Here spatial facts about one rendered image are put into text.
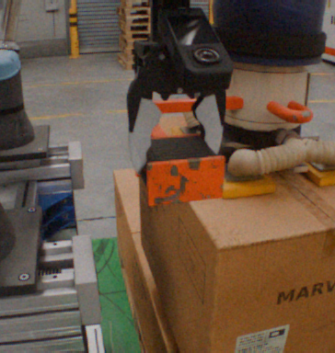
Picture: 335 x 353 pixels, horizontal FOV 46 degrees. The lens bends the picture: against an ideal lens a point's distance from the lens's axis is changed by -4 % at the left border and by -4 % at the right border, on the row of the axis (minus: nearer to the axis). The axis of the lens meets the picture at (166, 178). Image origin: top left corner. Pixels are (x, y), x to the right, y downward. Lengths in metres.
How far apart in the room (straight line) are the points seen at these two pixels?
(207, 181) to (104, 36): 9.82
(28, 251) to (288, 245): 0.39
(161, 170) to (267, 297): 0.32
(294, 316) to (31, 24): 9.89
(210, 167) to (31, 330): 0.41
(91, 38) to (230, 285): 9.74
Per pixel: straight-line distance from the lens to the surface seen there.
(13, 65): 1.04
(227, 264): 0.59
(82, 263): 0.67
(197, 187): 0.45
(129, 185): 1.91
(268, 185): 0.71
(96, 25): 10.19
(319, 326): 0.80
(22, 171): 1.08
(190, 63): 0.36
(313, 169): 0.79
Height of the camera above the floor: 1.39
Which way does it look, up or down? 26 degrees down
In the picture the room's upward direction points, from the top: straight up
